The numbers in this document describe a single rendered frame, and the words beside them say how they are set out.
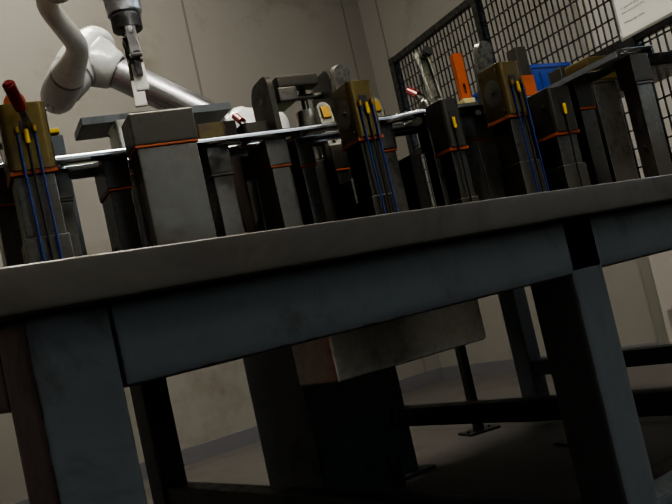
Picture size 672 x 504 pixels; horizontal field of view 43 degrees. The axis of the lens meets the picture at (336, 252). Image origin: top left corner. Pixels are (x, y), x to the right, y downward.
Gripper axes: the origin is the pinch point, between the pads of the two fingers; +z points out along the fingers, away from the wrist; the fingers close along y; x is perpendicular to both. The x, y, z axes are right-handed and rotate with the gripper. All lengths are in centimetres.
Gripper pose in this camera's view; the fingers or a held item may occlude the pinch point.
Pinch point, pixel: (141, 94)
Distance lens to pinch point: 219.9
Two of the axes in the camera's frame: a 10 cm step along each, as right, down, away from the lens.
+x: 9.4, -1.9, 2.6
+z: 2.2, 9.7, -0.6
